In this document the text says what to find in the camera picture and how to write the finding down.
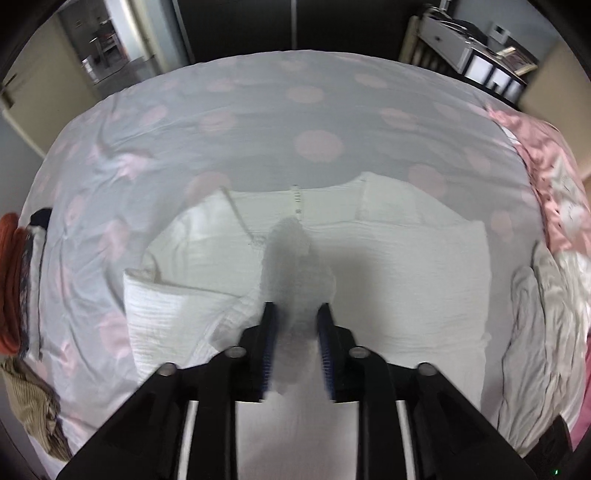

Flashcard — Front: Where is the black pouch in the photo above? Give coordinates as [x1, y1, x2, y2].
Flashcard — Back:
[455, 16, 488, 40]

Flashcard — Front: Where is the bed with polka dot sheet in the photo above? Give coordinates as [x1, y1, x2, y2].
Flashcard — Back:
[21, 48, 550, 480]

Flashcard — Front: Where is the plain pink pillow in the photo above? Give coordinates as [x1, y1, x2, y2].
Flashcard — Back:
[570, 406, 589, 450]

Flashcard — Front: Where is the black sliding wardrobe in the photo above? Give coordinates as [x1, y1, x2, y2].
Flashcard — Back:
[173, 0, 416, 77]

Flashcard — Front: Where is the beige door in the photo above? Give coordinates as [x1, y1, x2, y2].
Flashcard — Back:
[0, 18, 100, 158]

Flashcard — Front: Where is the brown striped cloth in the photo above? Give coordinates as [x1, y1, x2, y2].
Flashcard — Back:
[0, 357, 72, 462]

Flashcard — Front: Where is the beige padded headboard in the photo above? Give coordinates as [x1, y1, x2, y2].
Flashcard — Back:
[519, 39, 591, 181]

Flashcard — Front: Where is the pale satin garment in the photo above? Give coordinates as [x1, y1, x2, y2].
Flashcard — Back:
[499, 242, 587, 457]

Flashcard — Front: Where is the white crinkled garment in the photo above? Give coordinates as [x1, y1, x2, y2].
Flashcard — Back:
[554, 249, 591, 333]

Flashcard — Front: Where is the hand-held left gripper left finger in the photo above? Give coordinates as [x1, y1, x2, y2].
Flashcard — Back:
[55, 302, 279, 480]

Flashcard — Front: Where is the white and black nightstand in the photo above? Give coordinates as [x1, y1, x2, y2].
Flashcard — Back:
[399, 4, 541, 107]

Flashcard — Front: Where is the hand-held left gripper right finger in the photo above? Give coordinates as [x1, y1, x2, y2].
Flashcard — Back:
[316, 302, 539, 480]

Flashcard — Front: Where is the white muslin garment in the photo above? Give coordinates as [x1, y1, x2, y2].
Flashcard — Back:
[122, 172, 492, 480]

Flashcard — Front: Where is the picture frame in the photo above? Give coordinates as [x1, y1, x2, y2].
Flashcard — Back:
[496, 44, 539, 77]

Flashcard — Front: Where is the pink printed pillow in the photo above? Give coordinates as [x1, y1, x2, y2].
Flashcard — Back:
[485, 105, 591, 252]

